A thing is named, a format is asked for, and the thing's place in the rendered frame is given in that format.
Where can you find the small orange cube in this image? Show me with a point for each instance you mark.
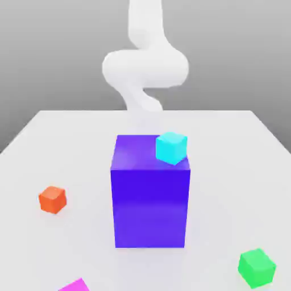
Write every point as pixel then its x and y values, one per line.
pixel 52 200

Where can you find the small green cube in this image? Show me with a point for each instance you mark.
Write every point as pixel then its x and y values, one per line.
pixel 257 268

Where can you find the small cyan cube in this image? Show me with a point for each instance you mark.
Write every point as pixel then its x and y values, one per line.
pixel 171 148

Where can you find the large purple box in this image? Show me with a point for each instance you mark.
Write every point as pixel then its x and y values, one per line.
pixel 149 204

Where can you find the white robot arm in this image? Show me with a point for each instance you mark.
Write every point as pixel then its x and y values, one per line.
pixel 145 68

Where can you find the small magenta cube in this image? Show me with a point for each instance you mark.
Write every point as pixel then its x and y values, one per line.
pixel 76 286

